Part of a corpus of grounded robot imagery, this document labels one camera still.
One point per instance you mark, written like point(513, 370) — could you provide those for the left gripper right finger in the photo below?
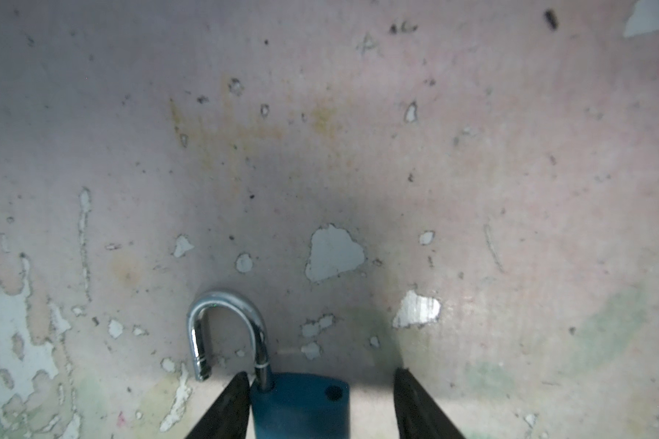
point(417, 414)

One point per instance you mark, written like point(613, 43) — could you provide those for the blue padlock with key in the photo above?
point(283, 405)

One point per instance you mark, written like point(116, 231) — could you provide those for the floral table mat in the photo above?
point(467, 189)

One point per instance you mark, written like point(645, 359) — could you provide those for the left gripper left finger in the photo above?
point(228, 416)

